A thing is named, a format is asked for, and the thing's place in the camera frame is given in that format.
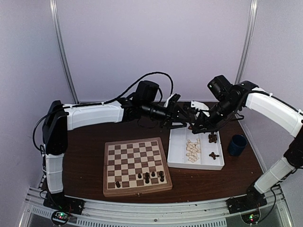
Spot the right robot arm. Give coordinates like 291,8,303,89
189,75,303,209

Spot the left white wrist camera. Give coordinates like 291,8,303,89
163,94,181,108

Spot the right aluminium frame post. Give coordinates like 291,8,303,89
235,0,258,83

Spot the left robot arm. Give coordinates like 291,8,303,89
42,80,190,210

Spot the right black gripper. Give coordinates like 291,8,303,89
192,97,240,134

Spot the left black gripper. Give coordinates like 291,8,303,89
143,101,192,130

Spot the pile of white chess pieces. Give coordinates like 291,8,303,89
186,139,201,163

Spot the dark blue cup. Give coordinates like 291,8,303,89
228,135,248,157

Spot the front aluminium rail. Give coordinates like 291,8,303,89
17,187,294,227

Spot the left aluminium frame post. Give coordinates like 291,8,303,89
49,0,79,104

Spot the white divided plastic tray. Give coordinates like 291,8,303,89
167,128,225,170

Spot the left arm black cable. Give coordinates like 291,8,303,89
33,71,175,154

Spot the wooden chess board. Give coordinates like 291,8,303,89
103,137,173,197

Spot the pile of dark chess pieces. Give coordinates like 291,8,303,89
208,132,219,160

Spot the aluminium frame post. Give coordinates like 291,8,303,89
49,0,79,104
235,0,258,83

